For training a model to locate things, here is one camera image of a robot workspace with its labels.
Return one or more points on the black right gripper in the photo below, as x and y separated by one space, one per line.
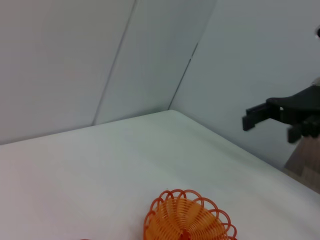
300 105

